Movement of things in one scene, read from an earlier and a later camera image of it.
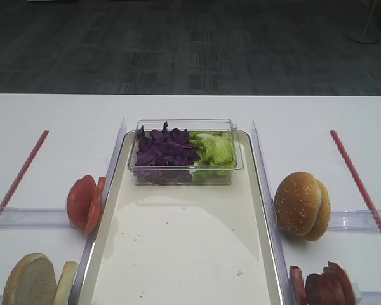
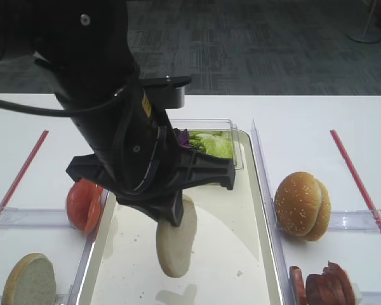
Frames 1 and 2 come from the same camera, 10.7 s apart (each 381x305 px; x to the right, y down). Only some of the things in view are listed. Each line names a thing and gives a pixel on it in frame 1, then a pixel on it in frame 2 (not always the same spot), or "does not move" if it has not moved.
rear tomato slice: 94,207 does not move
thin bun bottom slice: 68,276 to 175,245
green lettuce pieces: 216,150 does not move
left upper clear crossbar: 8,217 does not move
